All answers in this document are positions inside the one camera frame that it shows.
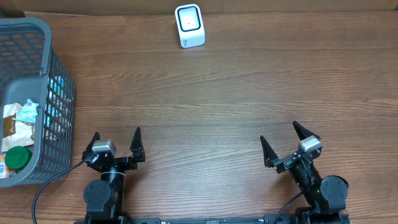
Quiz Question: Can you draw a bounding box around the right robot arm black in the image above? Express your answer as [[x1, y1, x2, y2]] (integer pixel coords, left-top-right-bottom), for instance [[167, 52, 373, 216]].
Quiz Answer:
[[260, 121, 350, 224]]

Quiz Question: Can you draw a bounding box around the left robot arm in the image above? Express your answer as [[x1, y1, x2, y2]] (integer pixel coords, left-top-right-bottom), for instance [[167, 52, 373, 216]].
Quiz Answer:
[[82, 128, 146, 223]]

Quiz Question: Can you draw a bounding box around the teal packet behind basket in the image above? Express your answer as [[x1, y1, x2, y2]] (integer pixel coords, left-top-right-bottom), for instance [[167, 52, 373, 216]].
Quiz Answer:
[[46, 76, 70, 132]]

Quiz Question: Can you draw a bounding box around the beige snack pouch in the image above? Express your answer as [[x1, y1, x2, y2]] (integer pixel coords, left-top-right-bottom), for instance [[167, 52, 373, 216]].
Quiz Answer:
[[1, 103, 35, 152]]

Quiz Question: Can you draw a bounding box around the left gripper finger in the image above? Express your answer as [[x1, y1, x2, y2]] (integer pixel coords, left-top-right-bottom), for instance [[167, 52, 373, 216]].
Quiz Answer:
[[85, 132, 100, 152], [130, 127, 146, 162]]

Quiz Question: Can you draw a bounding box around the white barcode scanner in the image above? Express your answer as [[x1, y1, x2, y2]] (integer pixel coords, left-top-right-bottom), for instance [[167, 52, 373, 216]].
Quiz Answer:
[[175, 4, 206, 49]]

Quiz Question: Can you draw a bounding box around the teal wipes packet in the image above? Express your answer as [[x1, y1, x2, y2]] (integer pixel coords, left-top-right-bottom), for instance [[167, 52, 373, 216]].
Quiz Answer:
[[14, 99, 39, 123]]

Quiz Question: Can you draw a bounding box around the grey plastic basket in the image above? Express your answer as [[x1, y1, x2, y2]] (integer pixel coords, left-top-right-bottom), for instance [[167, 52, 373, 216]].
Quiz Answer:
[[1, 17, 76, 188]]

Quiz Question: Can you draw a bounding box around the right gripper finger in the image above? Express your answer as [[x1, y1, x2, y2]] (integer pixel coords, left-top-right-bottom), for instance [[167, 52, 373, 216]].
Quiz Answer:
[[260, 136, 279, 168], [292, 121, 321, 140]]

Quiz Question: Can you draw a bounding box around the orange Kleenex tissue pack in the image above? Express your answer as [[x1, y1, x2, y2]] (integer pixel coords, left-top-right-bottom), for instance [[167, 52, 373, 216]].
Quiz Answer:
[[0, 154, 17, 179]]

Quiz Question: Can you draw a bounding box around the green lid jar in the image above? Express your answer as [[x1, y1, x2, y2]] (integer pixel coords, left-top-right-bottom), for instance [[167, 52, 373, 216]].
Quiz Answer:
[[4, 146, 32, 171]]

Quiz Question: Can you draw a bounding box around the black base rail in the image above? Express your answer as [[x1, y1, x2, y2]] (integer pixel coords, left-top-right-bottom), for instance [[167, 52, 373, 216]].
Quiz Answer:
[[74, 214, 351, 224]]

